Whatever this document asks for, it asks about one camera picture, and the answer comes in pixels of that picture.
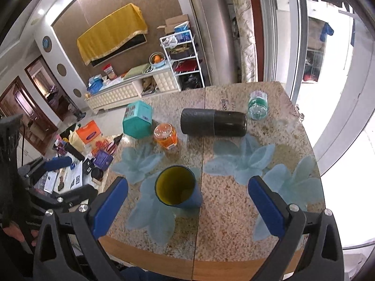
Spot blue cup yellow inside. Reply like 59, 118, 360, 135
154, 165, 203, 209

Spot person's left hand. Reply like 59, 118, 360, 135
3, 221, 39, 247

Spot orange shopping bag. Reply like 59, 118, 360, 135
76, 120, 102, 145

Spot purple box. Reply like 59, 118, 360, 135
94, 150, 113, 171

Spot teal hexagonal tin box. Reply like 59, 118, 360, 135
122, 100, 153, 140

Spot orange plastic jar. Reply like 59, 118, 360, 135
153, 123, 178, 150

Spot red snack bag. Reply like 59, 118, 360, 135
103, 64, 118, 80

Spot clear green glass jar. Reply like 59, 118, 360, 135
248, 90, 268, 121

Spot green cushion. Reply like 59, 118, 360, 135
123, 63, 150, 80

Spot black carbon pattern tumbler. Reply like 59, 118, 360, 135
180, 108, 247, 137

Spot white tv cabinet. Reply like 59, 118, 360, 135
85, 66, 180, 113

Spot fruit basket with oranges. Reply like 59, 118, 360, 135
149, 52, 166, 69

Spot white metal shelf rack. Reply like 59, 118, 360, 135
160, 29, 206, 91

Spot cardboard box on rack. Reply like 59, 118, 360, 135
157, 14, 189, 34

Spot patterned beige curtain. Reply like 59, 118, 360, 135
232, 0, 258, 82

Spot silver standing air conditioner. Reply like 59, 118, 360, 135
190, 0, 238, 86

